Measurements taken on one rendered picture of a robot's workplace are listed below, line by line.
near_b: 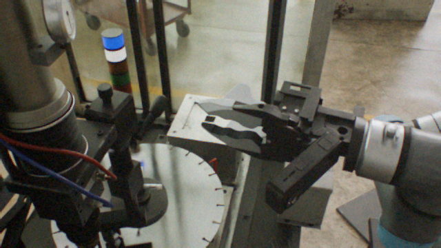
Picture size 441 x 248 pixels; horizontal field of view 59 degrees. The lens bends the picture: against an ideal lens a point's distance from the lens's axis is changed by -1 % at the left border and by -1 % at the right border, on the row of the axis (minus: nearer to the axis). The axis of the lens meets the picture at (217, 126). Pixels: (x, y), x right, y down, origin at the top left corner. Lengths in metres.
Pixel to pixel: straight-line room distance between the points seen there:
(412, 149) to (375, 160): 0.04
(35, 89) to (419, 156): 0.41
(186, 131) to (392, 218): 0.57
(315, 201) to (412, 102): 2.02
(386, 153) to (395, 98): 2.37
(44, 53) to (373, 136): 0.36
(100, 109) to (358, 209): 1.68
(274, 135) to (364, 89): 2.39
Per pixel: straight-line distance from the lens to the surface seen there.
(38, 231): 1.07
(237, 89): 0.53
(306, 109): 0.50
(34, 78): 0.40
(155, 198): 0.77
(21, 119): 0.41
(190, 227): 0.74
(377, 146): 0.49
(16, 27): 0.38
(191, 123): 1.02
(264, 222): 1.00
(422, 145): 0.50
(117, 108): 0.51
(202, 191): 0.79
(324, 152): 0.48
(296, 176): 0.45
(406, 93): 2.95
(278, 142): 0.51
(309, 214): 0.97
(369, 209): 2.06
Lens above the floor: 1.56
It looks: 41 degrees down
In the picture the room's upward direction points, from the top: straight up
